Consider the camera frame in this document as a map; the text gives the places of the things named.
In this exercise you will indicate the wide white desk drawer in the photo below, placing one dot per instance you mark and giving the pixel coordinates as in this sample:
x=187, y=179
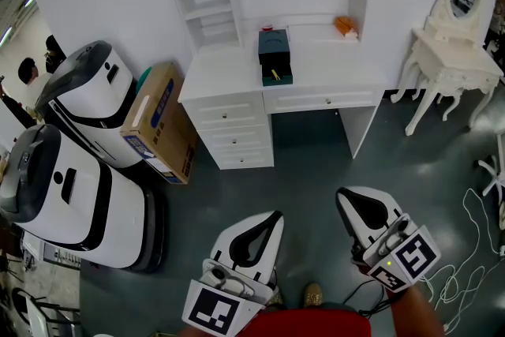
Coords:
x=307, y=102

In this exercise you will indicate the brown cardboard box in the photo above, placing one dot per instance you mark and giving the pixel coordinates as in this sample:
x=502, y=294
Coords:
x=165, y=118

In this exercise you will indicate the person's gold shoe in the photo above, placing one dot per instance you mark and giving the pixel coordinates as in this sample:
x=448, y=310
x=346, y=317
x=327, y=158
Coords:
x=278, y=298
x=313, y=295

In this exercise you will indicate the white and black robot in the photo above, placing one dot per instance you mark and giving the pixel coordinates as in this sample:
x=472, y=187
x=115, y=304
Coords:
x=83, y=205
x=94, y=90

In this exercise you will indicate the small red cup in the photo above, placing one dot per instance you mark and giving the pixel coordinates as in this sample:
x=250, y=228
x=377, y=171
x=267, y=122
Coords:
x=267, y=28

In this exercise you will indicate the white carved dressing table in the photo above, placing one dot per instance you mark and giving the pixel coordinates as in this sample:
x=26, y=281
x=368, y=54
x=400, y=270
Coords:
x=450, y=63

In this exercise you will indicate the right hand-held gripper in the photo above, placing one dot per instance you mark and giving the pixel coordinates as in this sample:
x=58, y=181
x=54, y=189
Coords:
x=416, y=256

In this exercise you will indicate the white chair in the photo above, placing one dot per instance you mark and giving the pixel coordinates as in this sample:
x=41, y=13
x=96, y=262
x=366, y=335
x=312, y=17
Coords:
x=495, y=179

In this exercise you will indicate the small white desk drawer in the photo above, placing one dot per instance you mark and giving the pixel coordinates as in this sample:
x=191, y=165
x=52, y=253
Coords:
x=238, y=111
x=244, y=138
x=252, y=158

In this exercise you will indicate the white desk with hutch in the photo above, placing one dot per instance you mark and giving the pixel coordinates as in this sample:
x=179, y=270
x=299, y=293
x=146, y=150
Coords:
x=221, y=79

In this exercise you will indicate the person's right forearm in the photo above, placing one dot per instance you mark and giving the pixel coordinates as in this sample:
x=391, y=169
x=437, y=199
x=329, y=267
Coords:
x=418, y=311

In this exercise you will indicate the person's left forearm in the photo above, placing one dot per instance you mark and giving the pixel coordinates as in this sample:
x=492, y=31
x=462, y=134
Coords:
x=183, y=332

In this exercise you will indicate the person's left gold shoe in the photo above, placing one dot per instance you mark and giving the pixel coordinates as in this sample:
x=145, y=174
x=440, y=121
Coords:
x=278, y=298

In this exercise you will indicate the dark teal drawer box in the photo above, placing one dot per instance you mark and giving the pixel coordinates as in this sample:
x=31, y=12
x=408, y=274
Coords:
x=273, y=45

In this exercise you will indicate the black metal chair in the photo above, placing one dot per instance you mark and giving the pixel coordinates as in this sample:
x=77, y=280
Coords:
x=17, y=302

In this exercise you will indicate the person's red clothing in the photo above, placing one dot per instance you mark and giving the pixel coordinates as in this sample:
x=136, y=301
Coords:
x=307, y=323

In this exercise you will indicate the white metal rack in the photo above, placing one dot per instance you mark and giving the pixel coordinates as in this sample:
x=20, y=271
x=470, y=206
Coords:
x=61, y=254

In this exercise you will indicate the green round object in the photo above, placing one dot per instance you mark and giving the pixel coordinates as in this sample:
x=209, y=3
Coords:
x=143, y=77

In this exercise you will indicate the white power strip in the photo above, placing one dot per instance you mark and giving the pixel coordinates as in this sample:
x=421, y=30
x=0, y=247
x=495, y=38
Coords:
x=502, y=250

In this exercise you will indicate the person's right gold shoe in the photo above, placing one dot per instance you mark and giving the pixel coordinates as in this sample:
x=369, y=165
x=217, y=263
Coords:
x=313, y=295

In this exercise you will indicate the ceiling light strip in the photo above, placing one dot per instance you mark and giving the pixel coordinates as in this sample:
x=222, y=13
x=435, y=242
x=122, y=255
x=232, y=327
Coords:
x=6, y=34
x=29, y=1

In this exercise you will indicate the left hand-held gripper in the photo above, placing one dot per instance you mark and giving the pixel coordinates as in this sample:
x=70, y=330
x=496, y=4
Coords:
x=215, y=311

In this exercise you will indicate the orange object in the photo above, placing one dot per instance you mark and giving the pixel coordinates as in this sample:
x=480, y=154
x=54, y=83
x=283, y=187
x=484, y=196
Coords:
x=344, y=24

